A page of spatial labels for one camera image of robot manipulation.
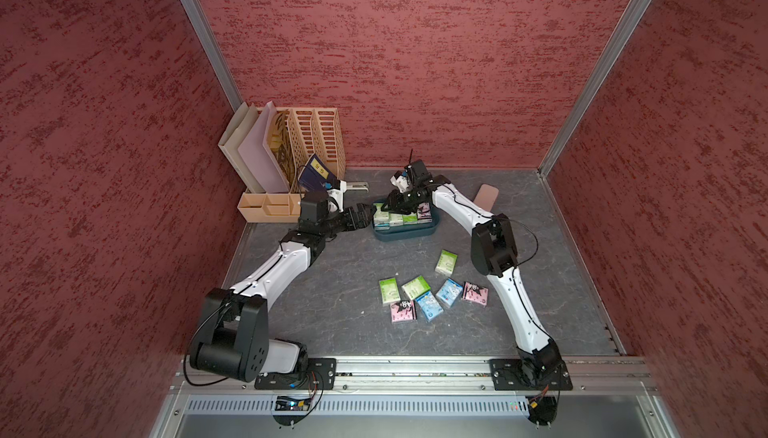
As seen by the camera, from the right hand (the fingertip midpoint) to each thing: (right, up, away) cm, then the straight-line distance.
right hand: (387, 211), depth 101 cm
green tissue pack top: (+3, -3, +1) cm, 4 cm away
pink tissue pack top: (+13, -1, +2) cm, 13 cm away
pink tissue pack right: (+26, -24, -15) cm, 38 cm away
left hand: (-7, 0, -15) cm, 17 cm away
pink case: (+37, +5, +10) cm, 39 cm away
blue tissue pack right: (+18, -23, -15) cm, 33 cm away
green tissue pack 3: (+19, -16, -9) cm, 26 cm away
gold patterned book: (-37, +22, -1) cm, 43 cm away
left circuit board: (-25, -46, -29) cm, 60 cm away
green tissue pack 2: (+8, -3, +2) cm, 9 cm away
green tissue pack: (-2, -2, -1) cm, 3 cm away
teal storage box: (+6, -7, -2) cm, 10 cm away
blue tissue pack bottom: (+12, -26, -18) cm, 34 cm away
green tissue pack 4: (+1, -23, -15) cm, 27 cm away
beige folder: (-47, +21, -14) cm, 53 cm away
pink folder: (-42, +17, -7) cm, 46 cm away
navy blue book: (-25, +11, +2) cm, 28 cm away
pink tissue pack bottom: (+5, -27, -18) cm, 33 cm away
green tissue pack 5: (+9, -22, -14) cm, 27 cm away
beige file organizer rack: (-35, +28, +6) cm, 45 cm away
